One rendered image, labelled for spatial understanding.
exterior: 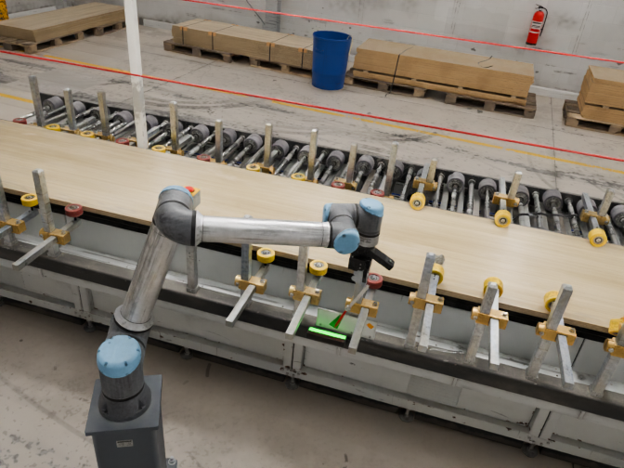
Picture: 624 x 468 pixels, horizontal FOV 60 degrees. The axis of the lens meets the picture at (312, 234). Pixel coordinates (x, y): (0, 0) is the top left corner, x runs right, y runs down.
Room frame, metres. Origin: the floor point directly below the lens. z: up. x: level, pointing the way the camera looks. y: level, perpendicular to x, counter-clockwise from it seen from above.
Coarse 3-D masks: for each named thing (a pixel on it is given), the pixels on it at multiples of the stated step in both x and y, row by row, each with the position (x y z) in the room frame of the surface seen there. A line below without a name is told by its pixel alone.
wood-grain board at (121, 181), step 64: (0, 128) 3.13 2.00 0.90; (64, 192) 2.41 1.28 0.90; (128, 192) 2.47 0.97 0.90; (256, 192) 2.61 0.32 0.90; (320, 192) 2.68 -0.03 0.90; (320, 256) 2.05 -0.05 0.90; (448, 256) 2.16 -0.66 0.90; (512, 256) 2.21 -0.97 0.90; (576, 256) 2.27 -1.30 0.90; (576, 320) 1.77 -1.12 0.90
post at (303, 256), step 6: (300, 246) 1.84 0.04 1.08; (300, 252) 1.84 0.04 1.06; (306, 252) 1.83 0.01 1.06; (300, 258) 1.84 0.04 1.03; (306, 258) 1.84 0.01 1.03; (300, 264) 1.84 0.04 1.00; (306, 264) 1.85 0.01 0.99; (300, 270) 1.84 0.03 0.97; (306, 270) 1.86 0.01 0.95; (300, 276) 1.84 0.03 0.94; (300, 282) 1.84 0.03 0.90; (300, 288) 1.84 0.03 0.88; (294, 300) 1.84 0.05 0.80; (294, 306) 1.84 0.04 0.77; (294, 312) 1.84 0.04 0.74
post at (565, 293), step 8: (560, 288) 1.65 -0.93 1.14; (568, 288) 1.61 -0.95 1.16; (560, 296) 1.61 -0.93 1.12; (568, 296) 1.61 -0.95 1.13; (560, 304) 1.61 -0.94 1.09; (552, 312) 1.62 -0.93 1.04; (560, 312) 1.61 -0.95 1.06; (552, 320) 1.61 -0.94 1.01; (560, 320) 1.61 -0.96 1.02; (552, 328) 1.61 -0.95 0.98; (544, 344) 1.61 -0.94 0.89; (536, 352) 1.62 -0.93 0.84; (544, 352) 1.61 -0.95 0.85; (536, 360) 1.61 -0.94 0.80; (528, 368) 1.63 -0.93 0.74; (536, 368) 1.61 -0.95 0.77; (536, 376) 1.61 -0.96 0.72
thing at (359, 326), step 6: (366, 294) 1.85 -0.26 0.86; (372, 294) 1.86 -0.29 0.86; (360, 312) 1.73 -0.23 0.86; (366, 312) 1.74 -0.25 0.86; (360, 318) 1.69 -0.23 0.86; (366, 318) 1.72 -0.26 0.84; (360, 324) 1.66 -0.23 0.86; (354, 330) 1.62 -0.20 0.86; (360, 330) 1.63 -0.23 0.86; (354, 336) 1.58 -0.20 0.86; (360, 336) 1.61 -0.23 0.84; (354, 342) 1.55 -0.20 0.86; (348, 348) 1.52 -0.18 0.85; (354, 348) 1.52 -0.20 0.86; (354, 354) 1.52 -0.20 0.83
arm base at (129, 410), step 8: (144, 384) 1.40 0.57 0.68; (144, 392) 1.38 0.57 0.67; (104, 400) 1.33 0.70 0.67; (112, 400) 1.31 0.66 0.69; (120, 400) 1.31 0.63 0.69; (128, 400) 1.32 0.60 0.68; (136, 400) 1.34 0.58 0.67; (144, 400) 1.36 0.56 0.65; (104, 408) 1.32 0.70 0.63; (112, 408) 1.30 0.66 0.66; (120, 408) 1.31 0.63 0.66; (128, 408) 1.31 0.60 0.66; (136, 408) 1.33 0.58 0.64; (144, 408) 1.35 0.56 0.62; (104, 416) 1.30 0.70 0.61; (112, 416) 1.29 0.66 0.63; (120, 416) 1.29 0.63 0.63; (128, 416) 1.30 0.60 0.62; (136, 416) 1.32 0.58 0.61
